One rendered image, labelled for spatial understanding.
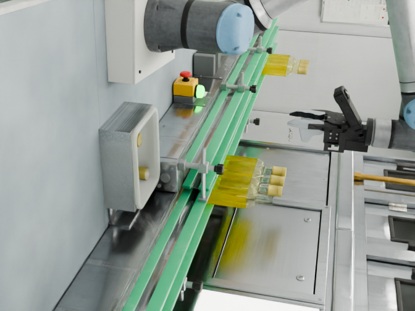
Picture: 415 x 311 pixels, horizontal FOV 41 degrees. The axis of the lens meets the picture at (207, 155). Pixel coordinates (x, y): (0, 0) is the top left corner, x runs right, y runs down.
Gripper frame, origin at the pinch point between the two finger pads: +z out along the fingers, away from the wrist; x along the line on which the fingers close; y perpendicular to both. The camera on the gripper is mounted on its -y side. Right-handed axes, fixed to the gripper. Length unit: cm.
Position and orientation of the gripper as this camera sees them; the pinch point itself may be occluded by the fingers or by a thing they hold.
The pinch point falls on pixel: (293, 116)
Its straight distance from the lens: 144.9
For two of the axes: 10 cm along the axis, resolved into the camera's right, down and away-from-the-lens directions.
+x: 2.3, -4.7, 8.5
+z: -9.7, -1.2, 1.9
